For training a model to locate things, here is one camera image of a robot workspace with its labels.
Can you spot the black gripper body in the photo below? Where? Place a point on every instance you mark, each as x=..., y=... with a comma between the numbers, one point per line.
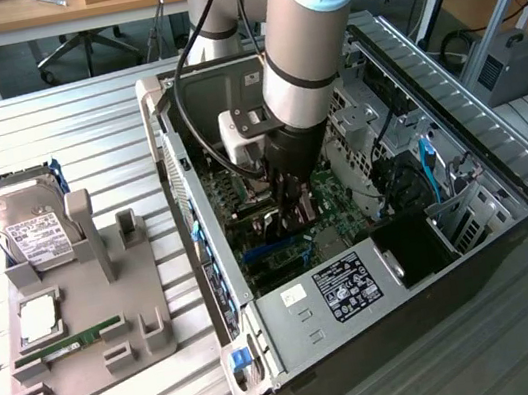
x=297, y=151

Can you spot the green GPU with black cooler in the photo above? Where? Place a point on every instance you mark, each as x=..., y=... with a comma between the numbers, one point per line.
x=276, y=226

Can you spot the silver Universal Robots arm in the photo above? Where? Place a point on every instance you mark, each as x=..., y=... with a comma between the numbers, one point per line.
x=300, y=49

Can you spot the black RAM stick with label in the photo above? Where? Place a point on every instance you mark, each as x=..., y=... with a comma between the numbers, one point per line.
x=252, y=215

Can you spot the green motherboard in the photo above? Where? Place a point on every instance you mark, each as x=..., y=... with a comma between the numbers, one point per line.
x=335, y=196

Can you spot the silver chipset heatsink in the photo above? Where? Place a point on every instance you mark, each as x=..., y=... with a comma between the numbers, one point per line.
x=331, y=242

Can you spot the blue expansion slot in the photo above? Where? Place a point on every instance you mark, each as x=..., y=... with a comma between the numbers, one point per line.
x=268, y=250

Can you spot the perforated metal disk bay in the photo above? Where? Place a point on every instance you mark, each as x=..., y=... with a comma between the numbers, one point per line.
x=353, y=142

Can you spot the grey power supply unit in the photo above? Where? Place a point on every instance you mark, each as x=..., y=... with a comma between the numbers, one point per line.
x=295, y=324

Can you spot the blue case latch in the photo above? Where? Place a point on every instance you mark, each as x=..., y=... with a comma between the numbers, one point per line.
x=239, y=359

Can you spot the slotted metal disk bay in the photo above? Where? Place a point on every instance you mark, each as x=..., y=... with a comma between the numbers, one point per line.
x=471, y=223

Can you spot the open black PC case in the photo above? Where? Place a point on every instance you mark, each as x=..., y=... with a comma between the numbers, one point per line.
x=466, y=315

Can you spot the grey plastic parts rack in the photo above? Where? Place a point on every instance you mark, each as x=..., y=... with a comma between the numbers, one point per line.
x=73, y=300

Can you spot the grey machine box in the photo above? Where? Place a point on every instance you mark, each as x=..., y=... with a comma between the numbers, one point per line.
x=515, y=64

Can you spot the black office chair base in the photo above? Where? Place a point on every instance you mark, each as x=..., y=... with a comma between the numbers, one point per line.
x=86, y=44

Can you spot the hard disk with blue caddy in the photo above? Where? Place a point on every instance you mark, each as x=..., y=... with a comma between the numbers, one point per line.
x=25, y=222

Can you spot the green RAM stick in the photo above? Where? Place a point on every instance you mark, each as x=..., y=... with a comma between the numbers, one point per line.
x=65, y=344

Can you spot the silver CPU chip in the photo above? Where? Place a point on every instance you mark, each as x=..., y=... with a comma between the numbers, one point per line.
x=38, y=319

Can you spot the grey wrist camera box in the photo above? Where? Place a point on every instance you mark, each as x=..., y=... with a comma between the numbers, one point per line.
x=239, y=141

